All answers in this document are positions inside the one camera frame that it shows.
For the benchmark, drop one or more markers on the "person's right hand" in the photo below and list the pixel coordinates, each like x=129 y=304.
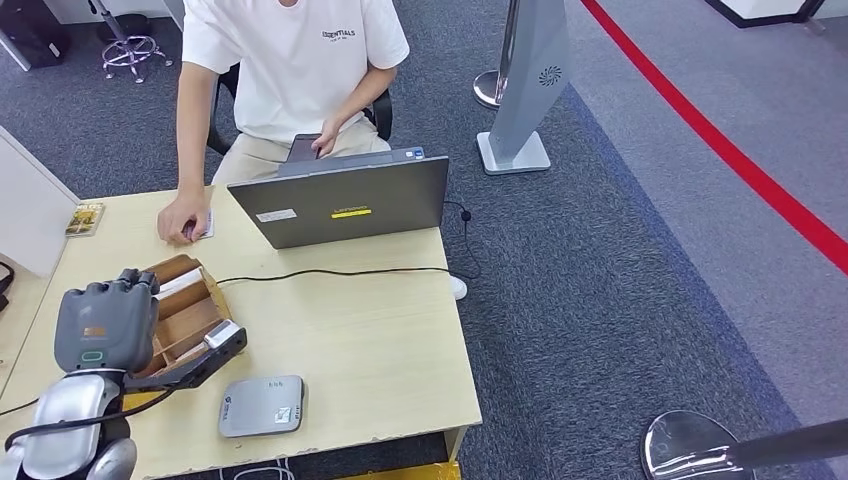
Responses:
x=182 y=218

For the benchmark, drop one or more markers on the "person's left hand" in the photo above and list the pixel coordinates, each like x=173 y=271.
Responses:
x=326 y=138

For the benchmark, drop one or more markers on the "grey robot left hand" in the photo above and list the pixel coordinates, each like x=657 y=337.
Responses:
x=106 y=324

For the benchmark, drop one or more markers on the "dark smartphone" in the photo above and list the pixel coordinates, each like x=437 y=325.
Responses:
x=302 y=147

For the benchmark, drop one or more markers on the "white ID card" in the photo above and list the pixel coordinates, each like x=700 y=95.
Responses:
x=209 y=226

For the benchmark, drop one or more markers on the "person's left forearm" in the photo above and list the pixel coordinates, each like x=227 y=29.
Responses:
x=364 y=93

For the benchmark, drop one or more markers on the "person's right forearm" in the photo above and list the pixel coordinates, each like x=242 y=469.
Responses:
x=193 y=132

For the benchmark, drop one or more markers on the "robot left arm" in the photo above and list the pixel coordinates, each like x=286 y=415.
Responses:
x=66 y=411

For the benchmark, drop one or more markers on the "white card stack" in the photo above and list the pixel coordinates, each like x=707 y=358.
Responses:
x=180 y=281

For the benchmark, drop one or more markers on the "person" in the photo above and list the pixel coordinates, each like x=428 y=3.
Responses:
x=298 y=66

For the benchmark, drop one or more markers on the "wooden card organizer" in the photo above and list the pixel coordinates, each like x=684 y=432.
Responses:
x=192 y=318

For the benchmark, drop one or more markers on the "grey laptop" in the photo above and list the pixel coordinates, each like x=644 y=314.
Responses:
x=344 y=212

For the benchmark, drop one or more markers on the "yellow organizer tray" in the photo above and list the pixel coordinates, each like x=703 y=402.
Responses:
x=218 y=298

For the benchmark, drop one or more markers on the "black bag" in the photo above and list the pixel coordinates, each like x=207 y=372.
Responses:
x=5 y=285

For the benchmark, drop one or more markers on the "white cabinet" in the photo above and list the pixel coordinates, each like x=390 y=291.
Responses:
x=30 y=205

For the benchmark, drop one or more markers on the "chrome stool base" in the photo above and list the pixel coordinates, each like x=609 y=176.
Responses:
x=131 y=53

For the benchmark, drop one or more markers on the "white panel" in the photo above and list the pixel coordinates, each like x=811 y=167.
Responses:
x=173 y=13

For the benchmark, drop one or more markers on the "white power adapter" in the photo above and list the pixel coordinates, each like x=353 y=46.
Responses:
x=459 y=288

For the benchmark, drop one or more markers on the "grey sign stand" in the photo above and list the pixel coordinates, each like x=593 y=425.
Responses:
x=530 y=79

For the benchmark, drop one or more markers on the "black box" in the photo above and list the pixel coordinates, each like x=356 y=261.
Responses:
x=33 y=30

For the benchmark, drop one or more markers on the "yellow floor tape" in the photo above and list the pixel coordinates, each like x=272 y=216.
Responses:
x=404 y=473

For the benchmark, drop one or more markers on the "white black-edged platform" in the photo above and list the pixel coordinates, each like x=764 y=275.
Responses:
x=762 y=10

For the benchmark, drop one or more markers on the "chrome base dark stanchion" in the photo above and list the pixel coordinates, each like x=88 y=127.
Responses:
x=682 y=450

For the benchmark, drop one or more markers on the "chrome stanchion post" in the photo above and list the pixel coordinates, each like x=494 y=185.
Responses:
x=489 y=87

